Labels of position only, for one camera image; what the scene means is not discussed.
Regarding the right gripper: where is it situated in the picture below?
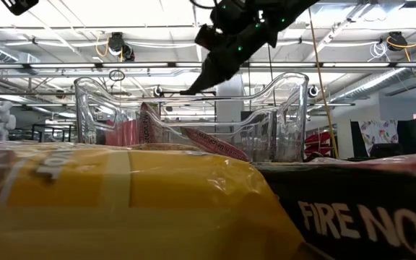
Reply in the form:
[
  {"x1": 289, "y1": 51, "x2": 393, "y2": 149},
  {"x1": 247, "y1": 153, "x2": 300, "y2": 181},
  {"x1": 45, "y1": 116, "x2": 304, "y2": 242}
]
[{"x1": 181, "y1": 21, "x2": 278, "y2": 95}]

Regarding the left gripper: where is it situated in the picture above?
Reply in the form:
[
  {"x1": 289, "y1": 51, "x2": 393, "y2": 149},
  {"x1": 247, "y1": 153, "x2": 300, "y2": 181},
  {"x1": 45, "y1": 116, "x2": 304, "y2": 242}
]
[{"x1": 0, "y1": 0, "x2": 39, "y2": 16}]

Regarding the clear plastic bin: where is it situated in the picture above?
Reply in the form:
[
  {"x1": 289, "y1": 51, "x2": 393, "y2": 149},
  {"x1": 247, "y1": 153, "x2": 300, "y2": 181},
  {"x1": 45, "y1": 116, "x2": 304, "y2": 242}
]
[
  {"x1": 135, "y1": 108, "x2": 280, "y2": 163},
  {"x1": 73, "y1": 71, "x2": 311, "y2": 163}
]

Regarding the red fabric partition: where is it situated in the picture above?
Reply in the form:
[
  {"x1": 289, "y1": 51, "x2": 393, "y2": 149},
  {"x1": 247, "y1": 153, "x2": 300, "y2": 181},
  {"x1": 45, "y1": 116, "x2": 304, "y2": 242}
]
[{"x1": 105, "y1": 118, "x2": 336, "y2": 157}]

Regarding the white robot figure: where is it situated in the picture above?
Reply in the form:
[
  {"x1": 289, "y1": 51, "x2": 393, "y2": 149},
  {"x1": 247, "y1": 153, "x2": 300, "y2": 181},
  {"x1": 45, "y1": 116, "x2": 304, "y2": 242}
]
[{"x1": 0, "y1": 100, "x2": 17, "y2": 142}]

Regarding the floral patterned cloth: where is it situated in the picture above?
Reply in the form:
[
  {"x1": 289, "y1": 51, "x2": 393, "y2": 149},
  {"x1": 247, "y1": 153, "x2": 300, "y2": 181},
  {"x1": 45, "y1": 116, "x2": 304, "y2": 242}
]
[{"x1": 357, "y1": 118, "x2": 399, "y2": 156}]

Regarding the black fire noodle ramen pack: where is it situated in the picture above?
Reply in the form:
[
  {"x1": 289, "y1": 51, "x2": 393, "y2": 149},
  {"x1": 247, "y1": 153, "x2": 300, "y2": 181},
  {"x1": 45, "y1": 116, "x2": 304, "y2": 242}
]
[{"x1": 254, "y1": 151, "x2": 416, "y2": 260}]

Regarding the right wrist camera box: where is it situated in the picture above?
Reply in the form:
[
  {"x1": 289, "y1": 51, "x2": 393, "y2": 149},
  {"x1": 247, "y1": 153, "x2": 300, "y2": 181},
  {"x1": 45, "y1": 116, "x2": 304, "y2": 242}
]
[{"x1": 194, "y1": 23, "x2": 228, "y2": 52}]

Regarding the long ceiling light rail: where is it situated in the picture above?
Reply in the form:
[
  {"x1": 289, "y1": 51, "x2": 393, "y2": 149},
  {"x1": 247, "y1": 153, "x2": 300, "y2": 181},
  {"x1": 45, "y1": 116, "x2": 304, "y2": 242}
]
[{"x1": 0, "y1": 60, "x2": 416, "y2": 70}]

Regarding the black ceiling cable reel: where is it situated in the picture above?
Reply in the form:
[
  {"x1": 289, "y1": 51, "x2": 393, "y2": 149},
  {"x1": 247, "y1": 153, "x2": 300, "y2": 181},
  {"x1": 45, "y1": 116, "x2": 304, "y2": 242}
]
[
  {"x1": 386, "y1": 30, "x2": 416, "y2": 62},
  {"x1": 95, "y1": 31, "x2": 136, "y2": 63}
]

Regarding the yellow hanging cable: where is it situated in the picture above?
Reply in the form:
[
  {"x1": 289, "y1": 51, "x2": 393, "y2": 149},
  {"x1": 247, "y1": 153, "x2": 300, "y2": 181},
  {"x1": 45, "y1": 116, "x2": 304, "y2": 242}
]
[{"x1": 308, "y1": 17, "x2": 340, "y2": 160}]

